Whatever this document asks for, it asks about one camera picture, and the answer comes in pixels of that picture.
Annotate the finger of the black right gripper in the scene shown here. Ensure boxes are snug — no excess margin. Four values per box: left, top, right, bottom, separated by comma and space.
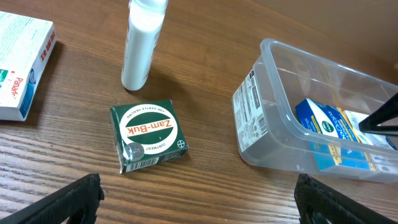
359, 93, 397, 136

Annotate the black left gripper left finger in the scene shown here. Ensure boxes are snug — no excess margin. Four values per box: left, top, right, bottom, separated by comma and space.
1, 174, 104, 224

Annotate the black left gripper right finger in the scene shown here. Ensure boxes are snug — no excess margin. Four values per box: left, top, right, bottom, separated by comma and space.
294, 174, 397, 224

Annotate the blue VapoDrops box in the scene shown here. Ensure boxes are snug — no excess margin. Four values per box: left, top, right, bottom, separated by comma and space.
295, 98, 376, 175

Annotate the white green Panadol box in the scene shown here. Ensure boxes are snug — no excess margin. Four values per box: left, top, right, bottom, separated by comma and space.
1, 11, 57, 121

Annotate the white medicine box in container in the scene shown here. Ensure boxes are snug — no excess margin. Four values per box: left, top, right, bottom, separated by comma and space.
343, 110, 398, 151

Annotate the clear plastic container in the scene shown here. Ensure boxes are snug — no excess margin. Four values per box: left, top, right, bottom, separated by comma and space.
232, 39, 397, 183

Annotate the green Zam-Buk ointment box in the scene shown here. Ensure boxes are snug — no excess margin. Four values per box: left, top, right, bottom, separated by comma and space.
109, 100, 189, 174

